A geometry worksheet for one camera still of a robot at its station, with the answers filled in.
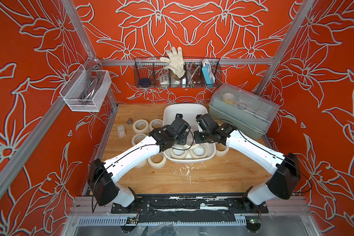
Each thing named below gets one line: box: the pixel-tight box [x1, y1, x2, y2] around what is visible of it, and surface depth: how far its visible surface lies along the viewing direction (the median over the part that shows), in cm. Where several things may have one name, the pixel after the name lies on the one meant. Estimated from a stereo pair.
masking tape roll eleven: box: [189, 143, 208, 159], surface depth 92 cm
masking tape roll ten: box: [147, 151, 167, 170], surface depth 87 cm
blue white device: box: [201, 59, 216, 88], surface depth 89 cm
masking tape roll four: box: [132, 118, 149, 134], surface depth 107 cm
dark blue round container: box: [139, 78, 151, 88], surface depth 102 cm
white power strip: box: [158, 74, 170, 86], surface depth 95 cm
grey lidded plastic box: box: [208, 82, 280, 141], surface depth 97 cm
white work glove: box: [159, 46, 187, 80], surface depth 90 cm
